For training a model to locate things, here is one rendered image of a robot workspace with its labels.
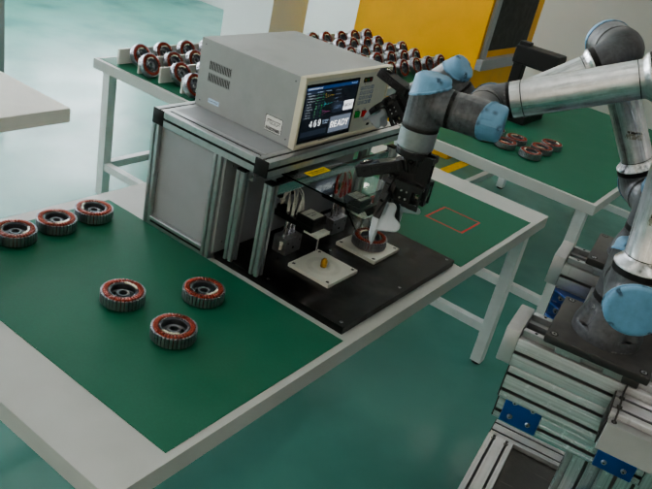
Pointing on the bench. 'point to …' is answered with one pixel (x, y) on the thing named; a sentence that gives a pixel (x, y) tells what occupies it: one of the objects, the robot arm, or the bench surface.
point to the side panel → (182, 189)
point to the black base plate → (363, 300)
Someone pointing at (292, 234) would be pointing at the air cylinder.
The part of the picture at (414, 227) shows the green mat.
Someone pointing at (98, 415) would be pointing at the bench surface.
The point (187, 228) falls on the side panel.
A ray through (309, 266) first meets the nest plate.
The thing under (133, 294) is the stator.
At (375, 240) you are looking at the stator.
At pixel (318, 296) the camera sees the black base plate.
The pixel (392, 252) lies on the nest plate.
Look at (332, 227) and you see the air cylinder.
